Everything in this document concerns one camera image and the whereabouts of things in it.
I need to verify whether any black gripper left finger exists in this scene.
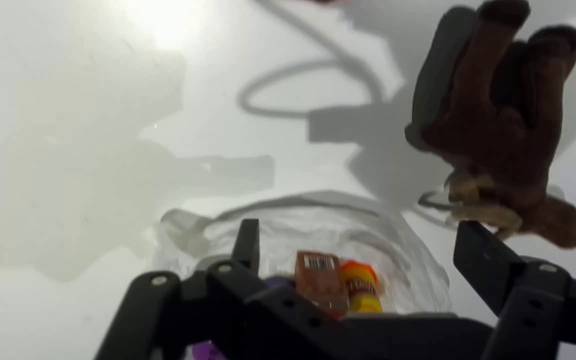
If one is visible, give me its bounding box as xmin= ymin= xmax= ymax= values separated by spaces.
xmin=94 ymin=216 xmax=344 ymax=360

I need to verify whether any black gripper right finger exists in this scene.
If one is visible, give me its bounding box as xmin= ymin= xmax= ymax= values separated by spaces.
xmin=452 ymin=221 xmax=576 ymax=360

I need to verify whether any purple dough can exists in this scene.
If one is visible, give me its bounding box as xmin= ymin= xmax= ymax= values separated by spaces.
xmin=189 ymin=341 xmax=218 ymax=360

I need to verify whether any brown spice jar red lid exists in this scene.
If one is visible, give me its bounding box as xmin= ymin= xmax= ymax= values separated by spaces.
xmin=292 ymin=249 xmax=349 ymax=321

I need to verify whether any white plastic bag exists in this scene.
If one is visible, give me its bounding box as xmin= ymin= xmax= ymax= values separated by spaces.
xmin=155 ymin=188 xmax=454 ymax=316

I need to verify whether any brown plush moose toy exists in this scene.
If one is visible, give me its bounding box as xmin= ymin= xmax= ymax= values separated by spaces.
xmin=402 ymin=0 xmax=576 ymax=250

